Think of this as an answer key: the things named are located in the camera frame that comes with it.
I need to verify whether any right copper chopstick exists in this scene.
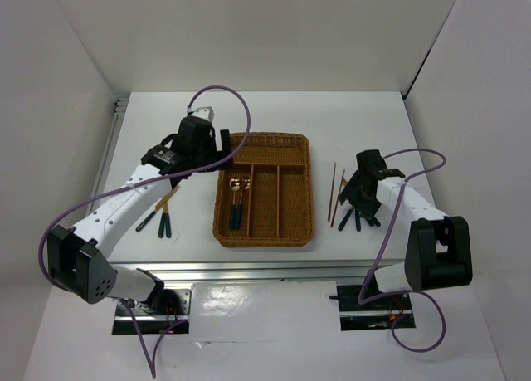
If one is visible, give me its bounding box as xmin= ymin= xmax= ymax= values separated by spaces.
xmin=330 ymin=169 xmax=346 ymax=227

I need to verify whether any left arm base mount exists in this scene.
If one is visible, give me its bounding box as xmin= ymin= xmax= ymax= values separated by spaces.
xmin=111 ymin=286 xmax=192 ymax=335

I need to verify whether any gold spoon green handle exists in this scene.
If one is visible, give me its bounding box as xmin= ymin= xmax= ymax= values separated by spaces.
xmin=229 ymin=177 xmax=241 ymax=230
xmin=235 ymin=177 xmax=251 ymax=229

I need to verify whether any brown wicker cutlery tray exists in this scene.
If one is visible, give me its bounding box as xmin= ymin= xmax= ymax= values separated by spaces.
xmin=212 ymin=132 xmax=314 ymax=248

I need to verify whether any aluminium left side rail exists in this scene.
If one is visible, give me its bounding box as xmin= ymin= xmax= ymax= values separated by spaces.
xmin=90 ymin=93 xmax=131 ymax=197

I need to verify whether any aluminium table front rail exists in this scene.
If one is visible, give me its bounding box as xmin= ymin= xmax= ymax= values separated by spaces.
xmin=120 ymin=260 xmax=373 ymax=282

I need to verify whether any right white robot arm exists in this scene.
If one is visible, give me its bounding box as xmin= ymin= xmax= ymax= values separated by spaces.
xmin=339 ymin=149 xmax=473 ymax=308

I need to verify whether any left copper chopstick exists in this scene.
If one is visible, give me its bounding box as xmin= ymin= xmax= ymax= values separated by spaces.
xmin=327 ymin=161 xmax=337 ymax=222

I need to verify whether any gold knife green handle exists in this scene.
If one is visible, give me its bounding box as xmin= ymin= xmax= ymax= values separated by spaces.
xmin=338 ymin=208 xmax=353 ymax=232

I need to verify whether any gold spoon right pile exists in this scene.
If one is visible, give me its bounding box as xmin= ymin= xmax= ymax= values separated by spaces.
xmin=354 ymin=209 xmax=362 ymax=232

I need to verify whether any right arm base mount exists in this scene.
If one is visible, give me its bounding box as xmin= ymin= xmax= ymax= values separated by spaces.
xmin=329 ymin=285 xmax=416 ymax=331

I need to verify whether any gold knife left pile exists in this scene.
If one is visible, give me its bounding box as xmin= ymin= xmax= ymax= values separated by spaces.
xmin=135 ymin=186 xmax=179 ymax=232

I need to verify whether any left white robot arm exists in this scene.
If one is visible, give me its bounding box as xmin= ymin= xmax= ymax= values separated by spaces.
xmin=46 ymin=115 xmax=232 ymax=314

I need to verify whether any copper chopstick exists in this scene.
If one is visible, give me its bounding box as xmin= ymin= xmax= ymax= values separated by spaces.
xmin=327 ymin=161 xmax=337 ymax=222
xmin=330 ymin=169 xmax=346 ymax=227

